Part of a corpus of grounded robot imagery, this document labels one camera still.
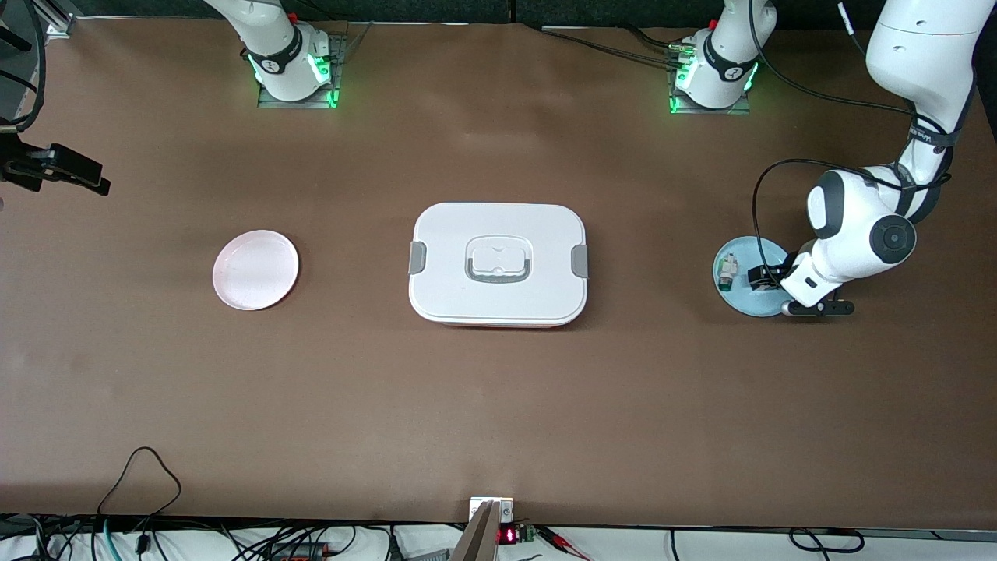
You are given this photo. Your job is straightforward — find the white lidded box grey latches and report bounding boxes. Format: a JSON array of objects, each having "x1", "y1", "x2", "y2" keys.
[{"x1": 408, "y1": 202, "x2": 590, "y2": 328}]

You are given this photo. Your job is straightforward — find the light blue round plate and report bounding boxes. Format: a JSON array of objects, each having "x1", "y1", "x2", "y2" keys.
[{"x1": 713, "y1": 235, "x2": 795, "y2": 319}]

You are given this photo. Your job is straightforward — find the pale pink round plate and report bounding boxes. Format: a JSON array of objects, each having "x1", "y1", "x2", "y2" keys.
[{"x1": 212, "y1": 229, "x2": 301, "y2": 312}]

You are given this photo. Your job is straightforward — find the white lower shelf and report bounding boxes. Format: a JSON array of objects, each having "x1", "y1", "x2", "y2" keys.
[{"x1": 0, "y1": 514, "x2": 997, "y2": 561}]

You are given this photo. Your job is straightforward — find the red black clip leads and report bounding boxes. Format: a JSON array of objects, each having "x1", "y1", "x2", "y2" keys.
[{"x1": 537, "y1": 526, "x2": 593, "y2": 560}]

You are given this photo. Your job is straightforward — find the orange black device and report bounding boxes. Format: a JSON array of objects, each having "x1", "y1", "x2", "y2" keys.
[{"x1": 269, "y1": 542, "x2": 332, "y2": 561}]

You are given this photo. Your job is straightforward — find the aluminium frame profile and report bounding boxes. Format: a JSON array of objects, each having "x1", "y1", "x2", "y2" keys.
[{"x1": 31, "y1": 0, "x2": 75, "y2": 37}]

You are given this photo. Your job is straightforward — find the black coiled shelf cable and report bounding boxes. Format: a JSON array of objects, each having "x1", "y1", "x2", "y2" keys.
[{"x1": 788, "y1": 528, "x2": 865, "y2": 554}]

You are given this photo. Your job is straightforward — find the black arm base cable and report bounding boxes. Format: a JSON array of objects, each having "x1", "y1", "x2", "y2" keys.
[{"x1": 540, "y1": 26, "x2": 690, "y2": 65}]

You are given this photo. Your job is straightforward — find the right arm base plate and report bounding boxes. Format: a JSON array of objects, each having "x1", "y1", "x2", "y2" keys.
[{"x1": 257, "y1": 31, "x2": 349, "y2": 110}]

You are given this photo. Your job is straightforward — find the black looped table cable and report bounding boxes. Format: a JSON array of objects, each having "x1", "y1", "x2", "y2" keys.
[{"x1": 97, "y1": 446, "x2": 182, "y2": 519}]

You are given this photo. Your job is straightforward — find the black cable tangle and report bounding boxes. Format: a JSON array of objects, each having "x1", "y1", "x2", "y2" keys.
[{"x1": 0, "y1": 514, "x2": 390, "y2": 561}]

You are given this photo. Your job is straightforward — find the aluminium front camera mount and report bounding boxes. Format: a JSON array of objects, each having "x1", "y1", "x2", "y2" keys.
[{"x1": 450, "y1": 497, "x2": 516, "y2": 561}]

